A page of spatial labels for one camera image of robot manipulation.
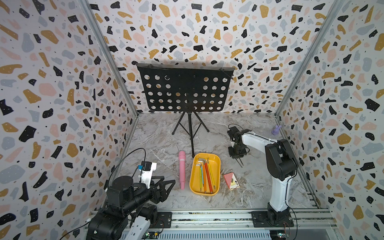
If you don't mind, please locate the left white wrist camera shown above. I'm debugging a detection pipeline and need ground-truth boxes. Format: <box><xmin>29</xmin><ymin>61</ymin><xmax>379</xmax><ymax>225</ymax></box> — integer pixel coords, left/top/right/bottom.
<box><xmin>139</xmin><ymin>161</ymin><xmax>157</xmax><ymax>189</ymax></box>

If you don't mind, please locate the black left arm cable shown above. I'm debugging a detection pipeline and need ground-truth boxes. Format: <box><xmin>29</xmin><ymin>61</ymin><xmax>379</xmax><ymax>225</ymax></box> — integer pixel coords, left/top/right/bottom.
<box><xmin>56</xmin><ymin>147</ymin><xmax>148</xmax><ymax>240</ymax></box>

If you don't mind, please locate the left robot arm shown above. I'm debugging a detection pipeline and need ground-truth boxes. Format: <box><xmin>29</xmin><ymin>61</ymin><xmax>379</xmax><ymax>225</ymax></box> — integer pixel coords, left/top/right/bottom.
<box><xmin>86</xmin><ymin>176</ymin><xmax>176</xmax><ymax>240</ymax></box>

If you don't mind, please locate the yellow plastic storage tray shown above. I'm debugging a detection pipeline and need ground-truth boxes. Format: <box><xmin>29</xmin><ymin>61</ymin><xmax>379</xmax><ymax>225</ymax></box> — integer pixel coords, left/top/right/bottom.
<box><xmin>190</xmin><ymin>153</ymin><xmax>221</xmax><ymax>196</ymax></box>

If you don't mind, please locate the red playing card box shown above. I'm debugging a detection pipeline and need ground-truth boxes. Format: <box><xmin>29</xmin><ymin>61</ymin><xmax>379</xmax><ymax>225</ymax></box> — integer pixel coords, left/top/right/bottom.
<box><xmin>224</xmin><ymin>172</ymin><xmax>240</xmax><ymax>190</ymax></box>

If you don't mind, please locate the green-sleeved hex key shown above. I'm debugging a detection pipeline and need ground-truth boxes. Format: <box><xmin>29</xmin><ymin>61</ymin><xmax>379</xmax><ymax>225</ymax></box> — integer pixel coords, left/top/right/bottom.
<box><xmin>196</xmin><ymin>164</ymin><xmax>204</xmax><ymax>192</ymax></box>

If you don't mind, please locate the small purple figurine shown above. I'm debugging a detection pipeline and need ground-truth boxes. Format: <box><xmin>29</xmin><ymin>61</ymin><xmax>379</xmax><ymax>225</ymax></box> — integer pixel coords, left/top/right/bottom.
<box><xmin>272</xmin><ymin>125</ymin><xmax>282</xmax><ymax>136</ymax></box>

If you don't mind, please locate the yellow-sleeved hex key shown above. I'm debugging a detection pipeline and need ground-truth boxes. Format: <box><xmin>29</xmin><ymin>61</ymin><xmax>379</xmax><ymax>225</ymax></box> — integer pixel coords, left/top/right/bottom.
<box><xmin>207</xmin><ymin>158</ymin><xmax>217</xmax><ymax>193</ymax></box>

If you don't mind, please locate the pink toy microphone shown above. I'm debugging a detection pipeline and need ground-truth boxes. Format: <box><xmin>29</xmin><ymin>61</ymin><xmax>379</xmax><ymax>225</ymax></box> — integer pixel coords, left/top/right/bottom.
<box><xmin>179</xmin><ymin>151</ymin><xmax>186</xmax><ymax>190</ymax></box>

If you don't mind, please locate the red-sleeved hex key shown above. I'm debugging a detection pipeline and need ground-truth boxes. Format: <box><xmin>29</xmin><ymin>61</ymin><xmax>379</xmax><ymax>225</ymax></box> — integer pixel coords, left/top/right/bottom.
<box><xmin>199</xmin><ymin>158</ymin><xmax>213</xmax><ymax>194</ymax></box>

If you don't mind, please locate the black perforated music stand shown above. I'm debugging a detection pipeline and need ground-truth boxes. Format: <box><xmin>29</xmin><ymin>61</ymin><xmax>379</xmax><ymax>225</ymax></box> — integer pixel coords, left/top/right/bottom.
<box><xmin>137</xmin><ymin>64</ymin><xmax>235</xmax><ymax>145</ymax></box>

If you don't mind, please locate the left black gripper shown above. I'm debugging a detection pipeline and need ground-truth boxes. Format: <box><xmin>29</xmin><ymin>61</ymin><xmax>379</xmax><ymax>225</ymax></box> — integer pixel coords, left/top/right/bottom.
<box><xmin>122</xmin><ymin>174</ymin><xmax>176</xmax><ymax>216</ymax></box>

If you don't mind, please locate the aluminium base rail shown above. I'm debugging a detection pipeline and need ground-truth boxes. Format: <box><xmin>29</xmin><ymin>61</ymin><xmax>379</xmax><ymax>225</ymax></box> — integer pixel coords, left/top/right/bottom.
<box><xmin>122</xmin><ymin>209</ymin><xmax>343</xmax><ymax>240</ymax></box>

